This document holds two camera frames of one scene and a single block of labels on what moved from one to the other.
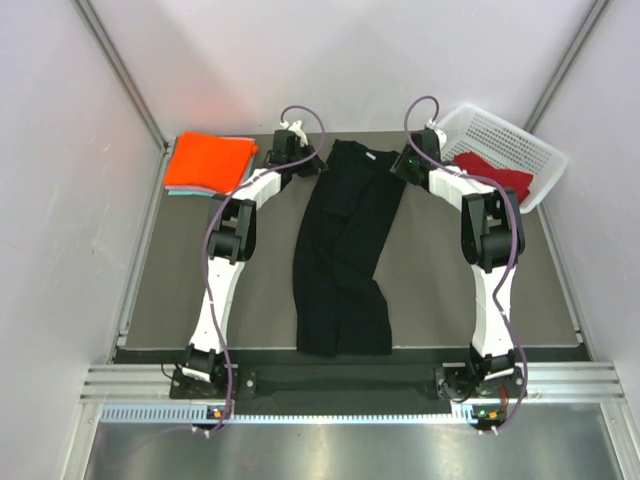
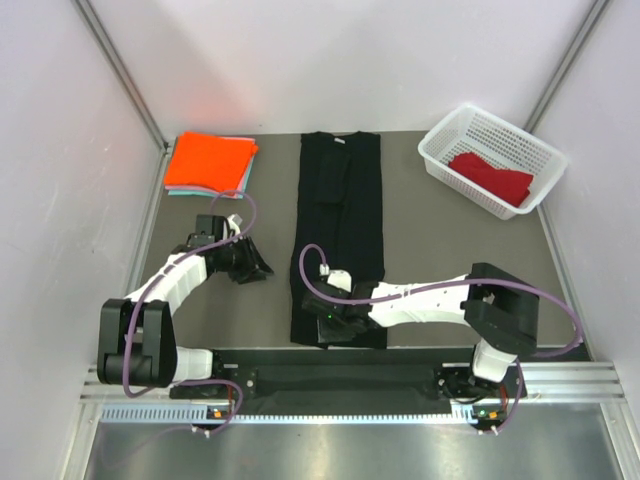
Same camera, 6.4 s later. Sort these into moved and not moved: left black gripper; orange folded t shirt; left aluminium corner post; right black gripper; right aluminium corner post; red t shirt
Moved: right black gripper; left black gripper
Not moved: left aluminium corner post; red t shirt; orange folded t shirt; right aluminium corner post
